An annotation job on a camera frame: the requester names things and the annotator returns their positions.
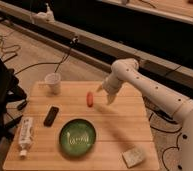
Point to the orange red pepper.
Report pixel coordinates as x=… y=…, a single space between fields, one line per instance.
x=89 y=99

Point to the white tube with cap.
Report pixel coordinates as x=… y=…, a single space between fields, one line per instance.
x=25 y=136

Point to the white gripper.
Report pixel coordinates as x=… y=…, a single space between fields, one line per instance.
x=111 y=85

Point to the white sponge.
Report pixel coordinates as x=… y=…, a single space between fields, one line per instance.
x=133 y=156

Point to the white paper cup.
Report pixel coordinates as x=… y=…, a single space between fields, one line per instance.
x=53 y=81

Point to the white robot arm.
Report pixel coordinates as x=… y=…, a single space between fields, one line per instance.
x=176 y=105

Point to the black chair frame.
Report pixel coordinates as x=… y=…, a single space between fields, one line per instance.
x=10 y=91

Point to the green round plate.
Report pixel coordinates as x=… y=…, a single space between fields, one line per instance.
x=77 y=137

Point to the black remote control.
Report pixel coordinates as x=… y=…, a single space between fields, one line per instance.
x=49 y=119

